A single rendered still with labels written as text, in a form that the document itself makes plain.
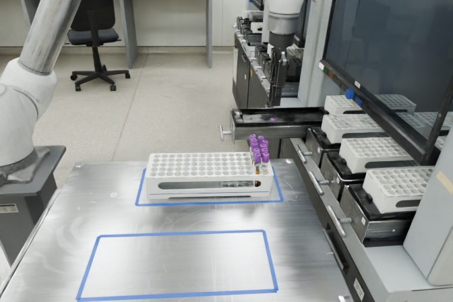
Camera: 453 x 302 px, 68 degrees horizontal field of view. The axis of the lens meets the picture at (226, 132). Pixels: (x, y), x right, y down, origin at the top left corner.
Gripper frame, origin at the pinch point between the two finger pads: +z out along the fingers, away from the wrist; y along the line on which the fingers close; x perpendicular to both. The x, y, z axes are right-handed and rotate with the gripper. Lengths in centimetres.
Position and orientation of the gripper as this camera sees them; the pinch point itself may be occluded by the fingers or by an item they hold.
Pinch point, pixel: (275, 94)
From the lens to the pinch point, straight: 112.5
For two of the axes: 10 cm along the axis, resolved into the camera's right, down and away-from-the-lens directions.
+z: -0.3, 8.7, 5.0
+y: -1.0, -5.0, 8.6
